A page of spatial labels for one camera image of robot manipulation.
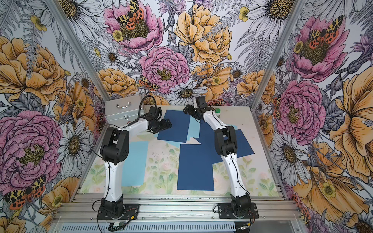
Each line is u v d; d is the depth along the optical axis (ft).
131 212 2.44
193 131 3.52
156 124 3.01
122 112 3.27
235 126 2.22
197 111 3.09
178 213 2.45
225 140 2.21
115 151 1.90
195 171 2.96
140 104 2.69
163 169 2.94
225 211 2.41
